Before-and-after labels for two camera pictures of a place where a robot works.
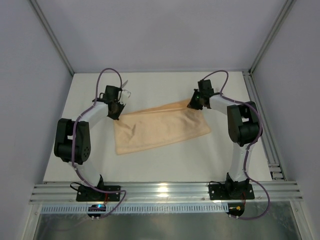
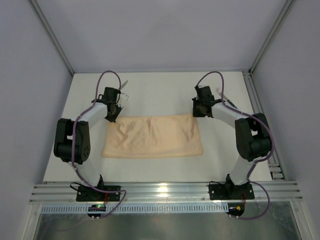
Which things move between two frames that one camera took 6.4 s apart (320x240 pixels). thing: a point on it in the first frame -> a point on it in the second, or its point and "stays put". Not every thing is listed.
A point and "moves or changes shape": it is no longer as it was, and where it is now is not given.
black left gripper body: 115,110 stays put
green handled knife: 124,84 stays put
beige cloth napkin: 158,125 moves or changes shape
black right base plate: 231,191 stays put
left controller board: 99,207 stays put
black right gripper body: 194,103 -> 196,113
